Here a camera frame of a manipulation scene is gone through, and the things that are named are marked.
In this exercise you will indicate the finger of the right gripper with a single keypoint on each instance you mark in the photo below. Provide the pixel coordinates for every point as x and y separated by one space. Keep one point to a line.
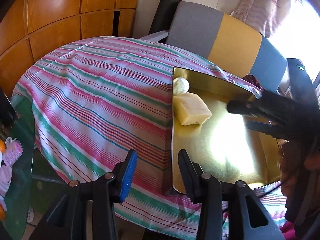
267 129
244 107

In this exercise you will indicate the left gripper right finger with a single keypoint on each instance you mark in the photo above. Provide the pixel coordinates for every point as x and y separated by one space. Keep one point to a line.
194 184

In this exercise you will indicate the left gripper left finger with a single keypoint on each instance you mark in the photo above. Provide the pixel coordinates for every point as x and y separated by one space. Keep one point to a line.
124 175

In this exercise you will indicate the white plastic-wrapped bundle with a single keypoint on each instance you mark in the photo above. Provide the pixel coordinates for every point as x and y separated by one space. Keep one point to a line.
180 86

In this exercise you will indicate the person hand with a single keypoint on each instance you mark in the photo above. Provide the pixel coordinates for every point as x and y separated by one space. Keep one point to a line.
289 168

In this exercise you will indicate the dark red cloth on chair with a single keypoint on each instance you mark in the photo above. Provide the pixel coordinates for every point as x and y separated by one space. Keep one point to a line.
253 80

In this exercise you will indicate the gold rectangular tray box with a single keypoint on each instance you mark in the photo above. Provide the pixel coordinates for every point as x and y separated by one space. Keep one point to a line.
222 146

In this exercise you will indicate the grey yellow blue armchair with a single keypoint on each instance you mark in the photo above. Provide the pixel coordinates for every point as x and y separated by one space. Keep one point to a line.
225 41

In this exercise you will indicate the striped pink green tablecloth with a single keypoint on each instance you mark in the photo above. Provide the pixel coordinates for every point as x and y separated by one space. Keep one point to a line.
95 99

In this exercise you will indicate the pink patterned curtain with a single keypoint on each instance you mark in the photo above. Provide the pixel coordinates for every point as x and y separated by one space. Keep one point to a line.
265 16

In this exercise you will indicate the pink hair roller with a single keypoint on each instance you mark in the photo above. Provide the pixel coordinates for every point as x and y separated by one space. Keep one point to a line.
12 152

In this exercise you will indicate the green glass side table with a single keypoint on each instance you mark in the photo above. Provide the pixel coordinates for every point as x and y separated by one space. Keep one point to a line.
18 195

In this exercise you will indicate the black rolled mat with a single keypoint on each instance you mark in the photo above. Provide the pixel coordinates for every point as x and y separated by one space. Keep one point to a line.
164 15

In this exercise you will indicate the wooden wardrobe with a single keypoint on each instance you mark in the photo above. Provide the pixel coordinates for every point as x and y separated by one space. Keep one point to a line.
33 28

